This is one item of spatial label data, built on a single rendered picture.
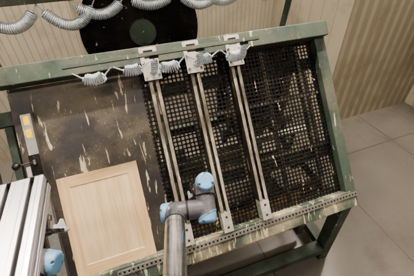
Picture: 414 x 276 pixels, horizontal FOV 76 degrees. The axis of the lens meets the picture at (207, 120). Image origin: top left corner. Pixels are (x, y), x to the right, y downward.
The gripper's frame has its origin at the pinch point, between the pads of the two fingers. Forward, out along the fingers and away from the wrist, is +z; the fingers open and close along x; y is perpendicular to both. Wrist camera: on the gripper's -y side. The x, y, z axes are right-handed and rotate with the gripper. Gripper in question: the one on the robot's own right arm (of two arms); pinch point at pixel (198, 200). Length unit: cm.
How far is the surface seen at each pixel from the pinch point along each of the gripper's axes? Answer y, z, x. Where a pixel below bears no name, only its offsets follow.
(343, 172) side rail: -8, 29, -109
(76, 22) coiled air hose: 120, -13, 41
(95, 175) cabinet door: 33, 17, 49
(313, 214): -27, 38, -79
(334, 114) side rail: 29, 12, -112
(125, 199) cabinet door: 16.2, 24.4, 36.4
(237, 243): -27, 39, -22
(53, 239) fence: 7, 27, 77
